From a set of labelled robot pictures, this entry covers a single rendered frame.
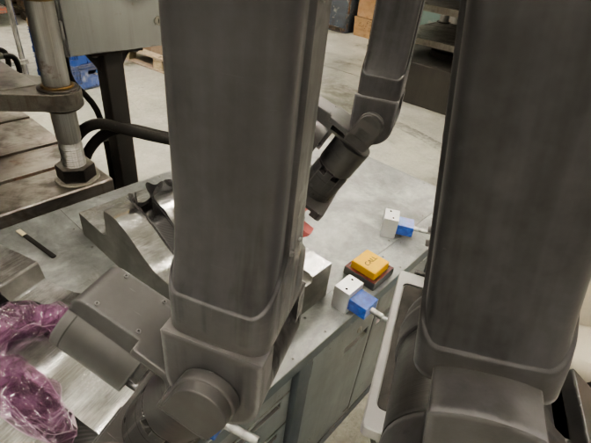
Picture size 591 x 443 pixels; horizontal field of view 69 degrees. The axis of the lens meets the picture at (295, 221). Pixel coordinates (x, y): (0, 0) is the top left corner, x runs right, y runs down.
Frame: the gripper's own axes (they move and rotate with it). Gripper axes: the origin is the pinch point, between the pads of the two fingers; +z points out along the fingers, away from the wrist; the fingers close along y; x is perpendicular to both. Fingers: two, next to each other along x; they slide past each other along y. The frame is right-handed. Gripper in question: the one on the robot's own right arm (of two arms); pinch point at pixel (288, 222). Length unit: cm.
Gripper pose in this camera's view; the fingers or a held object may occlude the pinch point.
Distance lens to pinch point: 75.1
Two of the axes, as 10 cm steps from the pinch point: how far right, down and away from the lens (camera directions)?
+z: -5.1, 6.0, 6.1
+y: -3.4, 5.1, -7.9
